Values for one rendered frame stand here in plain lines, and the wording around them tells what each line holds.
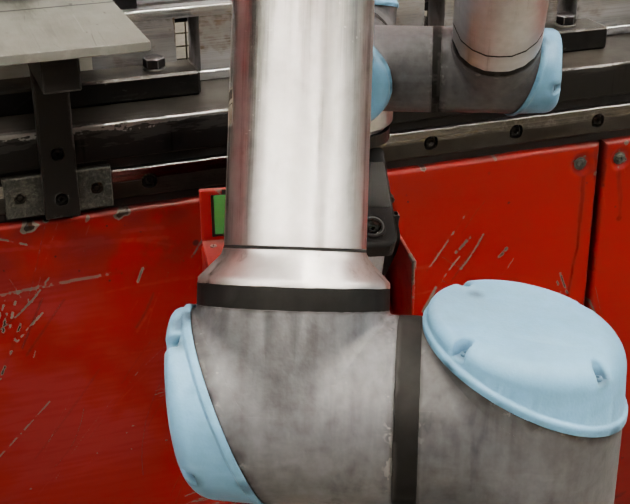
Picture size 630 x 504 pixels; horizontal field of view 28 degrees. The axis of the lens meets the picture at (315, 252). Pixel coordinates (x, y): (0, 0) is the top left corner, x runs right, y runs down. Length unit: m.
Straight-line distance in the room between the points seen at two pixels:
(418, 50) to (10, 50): 0.43
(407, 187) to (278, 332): 0.92
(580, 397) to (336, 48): 0.24
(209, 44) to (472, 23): 0.63
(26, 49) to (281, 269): 0.64
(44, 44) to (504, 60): 0.50
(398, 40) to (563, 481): 0.49
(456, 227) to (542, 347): 0.97
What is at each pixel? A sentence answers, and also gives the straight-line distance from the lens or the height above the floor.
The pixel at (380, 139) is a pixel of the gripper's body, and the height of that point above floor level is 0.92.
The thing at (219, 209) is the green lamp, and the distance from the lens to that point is 1.35.
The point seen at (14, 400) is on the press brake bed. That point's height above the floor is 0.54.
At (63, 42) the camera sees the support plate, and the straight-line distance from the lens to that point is 1.31.
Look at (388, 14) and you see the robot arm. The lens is 1.18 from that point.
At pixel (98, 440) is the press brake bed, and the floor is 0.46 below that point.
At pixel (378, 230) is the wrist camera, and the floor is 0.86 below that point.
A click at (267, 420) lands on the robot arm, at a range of 0.70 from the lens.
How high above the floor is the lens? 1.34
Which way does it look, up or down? 25 degrees down
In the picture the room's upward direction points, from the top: 1 degrees counter-clockwise
